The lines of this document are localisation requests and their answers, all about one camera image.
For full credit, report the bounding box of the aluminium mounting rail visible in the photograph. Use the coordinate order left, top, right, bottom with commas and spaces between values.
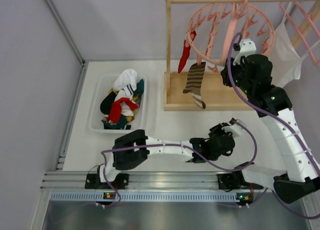
39, 170, 313, 191

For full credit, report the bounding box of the red sock rear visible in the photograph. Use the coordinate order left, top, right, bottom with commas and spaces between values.
177, 38, 191, 73

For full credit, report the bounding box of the white plastic mesh basket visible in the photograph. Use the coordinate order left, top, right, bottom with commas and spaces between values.
88, 73, 148, 134

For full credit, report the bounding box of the red Christmas sock front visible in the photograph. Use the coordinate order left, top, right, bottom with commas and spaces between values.
106, 102, 125, 123

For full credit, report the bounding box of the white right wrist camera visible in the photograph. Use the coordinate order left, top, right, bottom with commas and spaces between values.
233, 38, 257, 65

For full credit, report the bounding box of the brown beige striped sock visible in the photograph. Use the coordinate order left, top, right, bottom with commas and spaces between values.
183, 62, 206, 109

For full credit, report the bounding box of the green reindeer Christmas sock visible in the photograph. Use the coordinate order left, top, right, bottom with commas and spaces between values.
101, 116, 128, 130

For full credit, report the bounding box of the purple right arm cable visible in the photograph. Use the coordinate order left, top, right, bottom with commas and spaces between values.
226, 32, 320, 220

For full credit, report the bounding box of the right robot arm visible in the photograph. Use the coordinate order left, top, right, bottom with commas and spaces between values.
220, 54, 320, 204

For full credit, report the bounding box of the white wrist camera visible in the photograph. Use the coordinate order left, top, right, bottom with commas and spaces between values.
222, 118, 247, 138
233, 38, 257, 65

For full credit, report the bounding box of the white tank top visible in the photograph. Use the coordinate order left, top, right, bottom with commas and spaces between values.
268, 16, 309, 87

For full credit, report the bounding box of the pink clothes hanger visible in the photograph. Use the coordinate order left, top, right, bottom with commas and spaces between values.
279, 0, 320, 66

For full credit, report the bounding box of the aluminium frame post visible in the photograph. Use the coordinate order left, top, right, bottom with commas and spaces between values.
37, 0, 87, 67

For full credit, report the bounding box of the pink round clip hanger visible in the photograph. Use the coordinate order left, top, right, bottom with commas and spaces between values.
185, 0, 275, 71

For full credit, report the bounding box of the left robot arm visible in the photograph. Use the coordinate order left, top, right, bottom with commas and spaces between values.
85, 123, 237, 189

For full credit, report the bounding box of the wooden clothes rack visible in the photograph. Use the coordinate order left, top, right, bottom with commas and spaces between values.
164, 0, 317, 111

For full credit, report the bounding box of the dark green sock upper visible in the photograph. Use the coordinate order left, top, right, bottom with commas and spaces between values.
133, 79, 145, 101

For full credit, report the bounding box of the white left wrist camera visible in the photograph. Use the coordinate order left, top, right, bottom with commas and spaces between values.
222, 118, 247, 138

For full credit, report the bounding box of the yellow sock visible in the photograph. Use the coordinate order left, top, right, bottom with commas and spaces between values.
110, 89, 137, 121

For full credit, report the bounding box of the plain white sock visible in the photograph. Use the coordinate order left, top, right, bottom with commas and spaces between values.
114, 89, 139, 117

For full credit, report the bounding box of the grey slotted cable duct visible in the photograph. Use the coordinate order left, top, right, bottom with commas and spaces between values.
50, 191, 252, 203

